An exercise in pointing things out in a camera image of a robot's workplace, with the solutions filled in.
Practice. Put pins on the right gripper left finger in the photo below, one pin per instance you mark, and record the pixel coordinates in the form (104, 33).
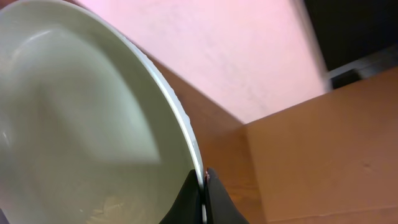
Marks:
(187, 207)

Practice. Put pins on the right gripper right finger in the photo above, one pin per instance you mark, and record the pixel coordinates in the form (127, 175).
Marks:
(220, 208)

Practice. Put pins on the pale green plate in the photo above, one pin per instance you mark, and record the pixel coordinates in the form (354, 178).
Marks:
(91, 131)

